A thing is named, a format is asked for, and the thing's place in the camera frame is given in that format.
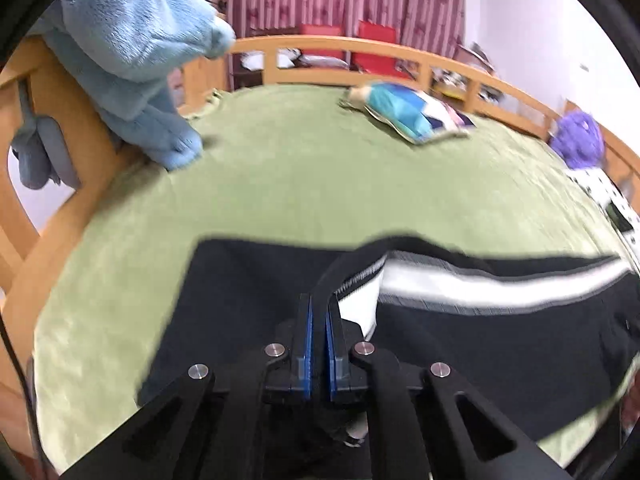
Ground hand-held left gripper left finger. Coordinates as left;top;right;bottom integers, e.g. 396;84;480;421
60;292;315;480

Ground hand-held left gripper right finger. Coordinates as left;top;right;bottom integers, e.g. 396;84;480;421
325;300;571;480

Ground black pants with white waistband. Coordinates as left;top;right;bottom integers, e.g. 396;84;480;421
137;232;640;448

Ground green fleece blanket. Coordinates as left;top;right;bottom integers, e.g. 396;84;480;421
32;82;640;476

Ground geometric patterned pillow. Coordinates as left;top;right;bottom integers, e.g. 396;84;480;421
340;81;476;146

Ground dark wooden chair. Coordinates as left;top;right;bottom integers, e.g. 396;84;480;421
230;27;301;92

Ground pile of bags and papers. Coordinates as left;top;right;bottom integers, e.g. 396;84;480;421
430;42;501;102

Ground white floral pillow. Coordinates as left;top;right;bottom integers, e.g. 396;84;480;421
565;167;640;231

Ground red chair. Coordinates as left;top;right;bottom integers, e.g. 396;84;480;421
352;20;401;73
298;24;347;68

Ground grey-blue hanging plush piece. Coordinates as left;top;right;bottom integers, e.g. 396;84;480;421
11;115;81;191

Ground purple plush toy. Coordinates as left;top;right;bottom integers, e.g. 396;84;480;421
550;112;606;170

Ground wooden bed frame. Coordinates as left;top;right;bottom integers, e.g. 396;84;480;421
0;35;640;461

